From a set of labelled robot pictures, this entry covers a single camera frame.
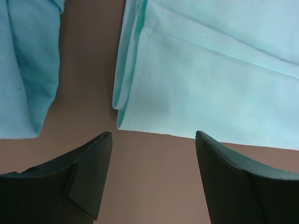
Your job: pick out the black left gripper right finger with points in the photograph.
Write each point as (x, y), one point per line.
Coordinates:
(241, 190)

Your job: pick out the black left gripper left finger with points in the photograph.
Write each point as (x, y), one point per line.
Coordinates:
(64, 190)

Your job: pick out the teal t-shirt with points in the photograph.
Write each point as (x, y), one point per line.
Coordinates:
(229, 68)

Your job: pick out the folded blue t-shirt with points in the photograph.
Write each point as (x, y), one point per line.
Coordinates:
(29, 64)

